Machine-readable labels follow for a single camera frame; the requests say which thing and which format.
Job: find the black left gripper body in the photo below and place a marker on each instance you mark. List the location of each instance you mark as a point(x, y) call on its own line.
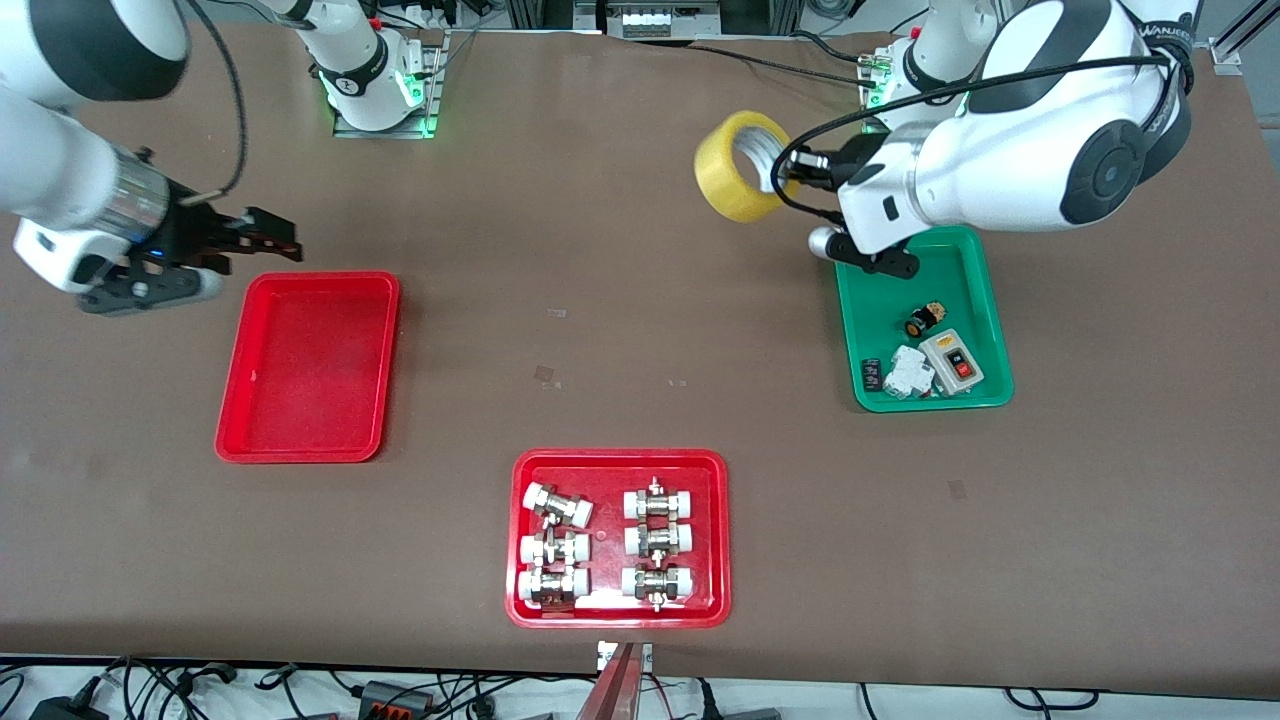
point(857, 156)

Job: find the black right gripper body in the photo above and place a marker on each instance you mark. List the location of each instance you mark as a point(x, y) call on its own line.
point(193, 234)

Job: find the yellow tape roll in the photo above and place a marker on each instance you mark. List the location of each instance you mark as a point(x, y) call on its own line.
point(725, 180)

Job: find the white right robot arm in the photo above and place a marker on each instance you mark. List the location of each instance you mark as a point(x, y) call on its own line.
point(60, 170)

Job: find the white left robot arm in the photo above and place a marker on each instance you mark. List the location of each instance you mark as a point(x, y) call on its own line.
point(1000, 170)

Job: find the empty red plastic tray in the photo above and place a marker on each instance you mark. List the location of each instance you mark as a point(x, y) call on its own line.
point(308, 368)

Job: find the green plastic tray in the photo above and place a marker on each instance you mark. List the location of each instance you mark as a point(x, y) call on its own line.
point(965, 290)

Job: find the red tray with fittings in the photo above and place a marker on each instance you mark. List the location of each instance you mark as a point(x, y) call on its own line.
point(610, 540)

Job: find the black yellow push button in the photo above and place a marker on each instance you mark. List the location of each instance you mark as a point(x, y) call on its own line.
point(918, 324)

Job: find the small black electronic module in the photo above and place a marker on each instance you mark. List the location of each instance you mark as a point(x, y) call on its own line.
point(871, 374)

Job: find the white circuit breaker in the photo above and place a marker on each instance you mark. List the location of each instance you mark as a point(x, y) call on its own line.
point(908, 374)

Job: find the white capped metal pipe fitting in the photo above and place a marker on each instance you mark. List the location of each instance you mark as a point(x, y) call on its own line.
point(553, 585)
point(657, 583)
point(658, 540)
point(658, 502)
point(553, 548)
point(560, 505)

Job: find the black orange power box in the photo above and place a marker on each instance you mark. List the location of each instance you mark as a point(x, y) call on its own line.
point(395, 697)

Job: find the black power adapter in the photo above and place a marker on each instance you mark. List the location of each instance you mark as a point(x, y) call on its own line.
point(65, 708)

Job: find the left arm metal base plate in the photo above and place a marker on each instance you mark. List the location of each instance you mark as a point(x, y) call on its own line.
point(868, 90)

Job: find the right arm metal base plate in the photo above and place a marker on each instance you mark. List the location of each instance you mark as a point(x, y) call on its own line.
point(432, 80)

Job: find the grey switch box red button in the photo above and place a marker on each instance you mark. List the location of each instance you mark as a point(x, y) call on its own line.
point(952, 360)

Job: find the aluminium frame profile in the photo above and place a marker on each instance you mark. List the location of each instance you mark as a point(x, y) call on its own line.
point(1235, 45)

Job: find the reddish aluminium camera bar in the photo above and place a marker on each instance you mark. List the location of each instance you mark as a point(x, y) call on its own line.
point(615, 690)

